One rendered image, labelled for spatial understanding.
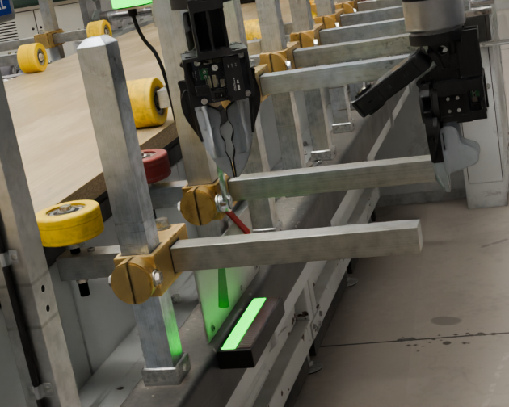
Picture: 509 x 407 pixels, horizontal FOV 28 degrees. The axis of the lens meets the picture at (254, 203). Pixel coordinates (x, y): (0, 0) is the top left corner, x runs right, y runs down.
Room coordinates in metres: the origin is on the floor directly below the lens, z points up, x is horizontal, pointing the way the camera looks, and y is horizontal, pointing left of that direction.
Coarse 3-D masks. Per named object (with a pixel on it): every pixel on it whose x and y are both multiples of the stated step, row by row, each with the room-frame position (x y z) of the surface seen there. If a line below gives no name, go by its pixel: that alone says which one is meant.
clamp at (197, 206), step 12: (216, 180) 1.34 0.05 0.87; (228, 180) 1.37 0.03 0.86; (192, 192) 1.31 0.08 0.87; (204, 192) 1.30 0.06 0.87; (216, 192) 1.32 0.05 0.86; (228, 192) 1.36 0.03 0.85; (180, 204) 1.31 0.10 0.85; (192, 204) 1.31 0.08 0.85; (204, 204) 1.30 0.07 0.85; (192, 216) 1.31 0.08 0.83; (204, 216) 1.30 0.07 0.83; (216, 216) 1.32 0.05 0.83
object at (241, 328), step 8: (256, 304) 1.29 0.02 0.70; (248, 312) 1.27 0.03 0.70; (256, 312) 1.26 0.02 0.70; (240, 320) 1.24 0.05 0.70; (248, 320) 1.24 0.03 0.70; (240, 328) 1.22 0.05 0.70; (232, 336) 1.19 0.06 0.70; (240, 336) 1.19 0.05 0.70; (224, 344) 1.17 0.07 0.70; (232, 344) 1.17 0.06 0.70
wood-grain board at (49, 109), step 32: (128, 32) 3.64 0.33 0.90; (64, 64) 2.95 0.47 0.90; (128, 64) 2.65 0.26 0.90; (32, 96) 2.35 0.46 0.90; (64, 96) 2.25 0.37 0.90; (32, 128) 1.87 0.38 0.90; (64, 128) 1.81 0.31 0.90; (160, 128) 1.64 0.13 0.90; (32, 160) 1.56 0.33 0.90; (64, 160) 1.52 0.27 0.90; (96, 160) 1.47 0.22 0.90; (32, 192) 1.33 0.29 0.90; (64, 192) 1.30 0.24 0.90; (96, 192) 1.35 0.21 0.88
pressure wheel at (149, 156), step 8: (144, 152) 1.44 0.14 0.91; (152, 152) 1.43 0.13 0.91; (160, 152) 1.42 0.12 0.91; (144, 160) 1.38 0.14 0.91; (152, 160) 1.38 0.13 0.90; (160, 160) 1.39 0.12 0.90; (168, 160) 1.41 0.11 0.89; (152, 168) 1.38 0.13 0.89; (160, 168) 1.39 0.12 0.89; (168, 168) 1.40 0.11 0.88; (152, 176) 1.38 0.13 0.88; (160, 176) 1.39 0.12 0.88; (168, 176) 1.40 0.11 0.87; (152, 184) 1.41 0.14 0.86
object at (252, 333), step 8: (264, 304) 1.28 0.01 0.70; (272, 304) 1.28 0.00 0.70; (264, 312) 1.26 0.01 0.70; (256, 320) 1.23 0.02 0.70; (264, 320) 1.23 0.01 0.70; (256, 328) 1.21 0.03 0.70; (248, 336) 1.18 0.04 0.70; (256, 336) 1.18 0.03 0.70; (240, 344) 1.16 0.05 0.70; (248, 344) 1.16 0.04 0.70
